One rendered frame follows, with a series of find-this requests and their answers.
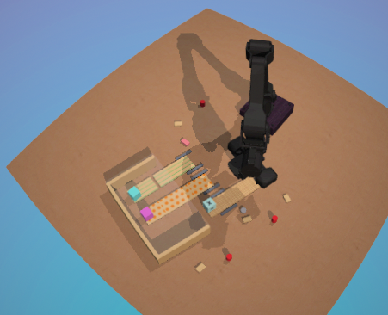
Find orange polka-dot strip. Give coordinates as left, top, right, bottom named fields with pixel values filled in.
left=181, top=174, right=214, bottom=200

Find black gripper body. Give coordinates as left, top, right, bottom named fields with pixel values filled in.
left=228, top=136, right=278, bottom=188

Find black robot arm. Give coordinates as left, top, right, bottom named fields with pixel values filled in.
left=228, top=39, right=277, bottom=181

